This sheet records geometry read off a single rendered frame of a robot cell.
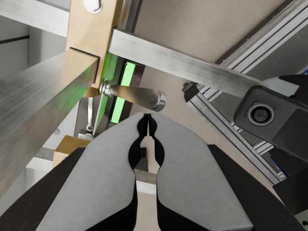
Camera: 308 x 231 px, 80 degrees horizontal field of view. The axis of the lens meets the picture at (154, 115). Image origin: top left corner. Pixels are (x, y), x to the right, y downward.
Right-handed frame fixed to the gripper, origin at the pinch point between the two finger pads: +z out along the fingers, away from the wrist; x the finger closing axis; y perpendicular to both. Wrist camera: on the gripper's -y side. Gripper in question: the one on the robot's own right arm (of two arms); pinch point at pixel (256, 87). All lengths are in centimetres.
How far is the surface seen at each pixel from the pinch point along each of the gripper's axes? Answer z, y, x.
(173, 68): -3.5, -15.0, -0.9
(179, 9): 83, -6, 11
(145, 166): 70, 8, -89
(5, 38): 12.2, -46.4, -9.7
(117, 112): 12.3, -20.8, -19.1
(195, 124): 83, 33, -51
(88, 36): -4.5, -26.4, -0.4
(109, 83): -2.7, -22.9, -6.0
